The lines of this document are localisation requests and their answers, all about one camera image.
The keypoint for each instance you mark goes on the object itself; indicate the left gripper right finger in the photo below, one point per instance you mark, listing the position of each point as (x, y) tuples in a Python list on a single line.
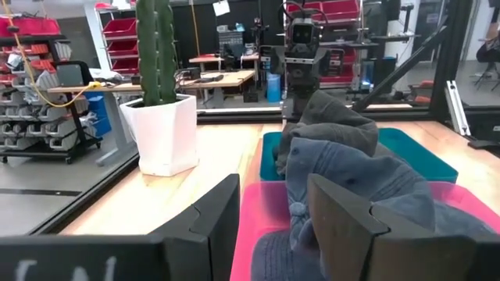
[(351, 250)]

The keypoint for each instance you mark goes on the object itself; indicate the faded blue denim cap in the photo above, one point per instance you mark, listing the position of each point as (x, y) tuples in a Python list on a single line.
[(351, 168)]

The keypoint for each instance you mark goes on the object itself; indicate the black office chair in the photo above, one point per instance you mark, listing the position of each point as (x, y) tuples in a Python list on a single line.
[(70, 75)]

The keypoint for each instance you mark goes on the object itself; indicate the wooden desk white legs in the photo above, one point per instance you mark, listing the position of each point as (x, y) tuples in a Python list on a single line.
[(70, 89)]

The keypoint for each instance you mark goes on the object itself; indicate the black flat bracket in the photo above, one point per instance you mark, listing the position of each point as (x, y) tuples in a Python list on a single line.
[(484, 143)]

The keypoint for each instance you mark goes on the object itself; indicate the teal translucent plastic bin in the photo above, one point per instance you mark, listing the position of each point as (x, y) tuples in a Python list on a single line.
[(418, 156)]

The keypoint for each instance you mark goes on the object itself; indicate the pink translucent plastic bin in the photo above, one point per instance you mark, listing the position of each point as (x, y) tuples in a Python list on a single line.
[(261, 207)]

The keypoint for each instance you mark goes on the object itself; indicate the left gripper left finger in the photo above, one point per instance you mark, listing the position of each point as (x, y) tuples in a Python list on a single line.
[(211, 242)]

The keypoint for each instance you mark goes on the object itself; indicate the red-topped table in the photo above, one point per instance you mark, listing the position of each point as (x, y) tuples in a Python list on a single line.
[(203, 58)]

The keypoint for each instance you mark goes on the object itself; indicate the grey cap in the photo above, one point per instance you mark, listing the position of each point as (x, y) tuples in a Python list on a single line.
[(332, 125)]

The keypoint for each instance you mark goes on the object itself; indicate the black rolling parts-bin rack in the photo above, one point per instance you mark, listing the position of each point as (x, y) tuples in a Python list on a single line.
[(23, 105)]

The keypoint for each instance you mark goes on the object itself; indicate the white shelving unit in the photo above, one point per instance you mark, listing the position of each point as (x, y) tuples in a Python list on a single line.
[(93, 35)]

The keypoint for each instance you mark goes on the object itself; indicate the tall green cactus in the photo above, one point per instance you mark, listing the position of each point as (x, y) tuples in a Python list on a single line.
[(150, 50)]

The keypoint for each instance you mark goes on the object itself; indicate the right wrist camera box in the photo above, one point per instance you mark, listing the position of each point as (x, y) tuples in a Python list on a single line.
[(304, 33)]

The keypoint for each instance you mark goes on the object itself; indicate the blue storage bin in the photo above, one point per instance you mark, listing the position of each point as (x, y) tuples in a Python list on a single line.
[(97, 109)]

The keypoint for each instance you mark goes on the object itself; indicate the black box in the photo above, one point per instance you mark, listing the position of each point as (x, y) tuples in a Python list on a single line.
[(250, 93)]

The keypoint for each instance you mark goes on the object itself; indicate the silver aluminium extrusion piece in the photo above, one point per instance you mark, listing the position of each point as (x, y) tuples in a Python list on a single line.
[(457, 109)]

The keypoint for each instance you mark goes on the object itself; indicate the red storage bin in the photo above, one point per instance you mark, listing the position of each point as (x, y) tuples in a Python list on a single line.
[(126, 65), (312, 7), (29, 26), (123, 47), (121, 26), (340, 8)]

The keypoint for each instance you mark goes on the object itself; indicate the black aluminium rig frame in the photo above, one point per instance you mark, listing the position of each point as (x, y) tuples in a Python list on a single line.
[(449, 58)]

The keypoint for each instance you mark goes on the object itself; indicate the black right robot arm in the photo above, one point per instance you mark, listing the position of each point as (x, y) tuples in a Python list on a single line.
[(301, 103)]

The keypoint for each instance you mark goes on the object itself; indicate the white ceramic plant pot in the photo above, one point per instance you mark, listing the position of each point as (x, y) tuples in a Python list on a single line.
[(164, 136)]

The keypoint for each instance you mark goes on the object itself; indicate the white paper sheet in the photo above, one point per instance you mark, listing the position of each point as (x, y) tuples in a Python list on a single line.
[(221, 8)]

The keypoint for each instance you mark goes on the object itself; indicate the black stool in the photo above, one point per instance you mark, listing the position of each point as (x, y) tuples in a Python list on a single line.
[(486, 72)]

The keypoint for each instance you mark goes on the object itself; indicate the blue trash can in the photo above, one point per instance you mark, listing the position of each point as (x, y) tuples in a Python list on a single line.
[(273, 87)]

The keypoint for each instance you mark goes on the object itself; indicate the person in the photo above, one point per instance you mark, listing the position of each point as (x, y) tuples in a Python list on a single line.
[(490, 50)]

